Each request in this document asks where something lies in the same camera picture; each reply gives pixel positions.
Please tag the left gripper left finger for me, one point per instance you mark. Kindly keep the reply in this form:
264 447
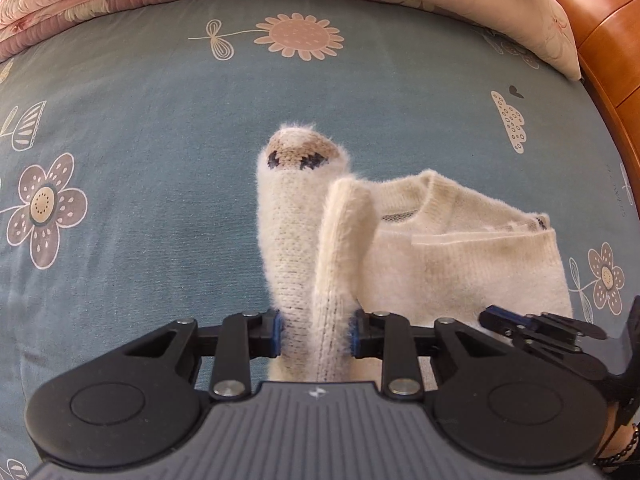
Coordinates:
243 337

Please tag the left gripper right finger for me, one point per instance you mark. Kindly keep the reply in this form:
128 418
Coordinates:
388 338

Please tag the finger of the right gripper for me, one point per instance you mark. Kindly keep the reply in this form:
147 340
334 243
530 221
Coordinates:
503 322

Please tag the cream knit sweater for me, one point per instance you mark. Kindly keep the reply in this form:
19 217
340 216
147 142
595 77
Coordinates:
421 246

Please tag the person's right forearm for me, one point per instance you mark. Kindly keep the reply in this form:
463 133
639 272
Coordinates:
618 447

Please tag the blue floral bed sheet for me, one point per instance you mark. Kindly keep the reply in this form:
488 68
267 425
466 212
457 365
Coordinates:
128 155

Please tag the orange wooden headboard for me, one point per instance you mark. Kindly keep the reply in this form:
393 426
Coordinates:
607 34

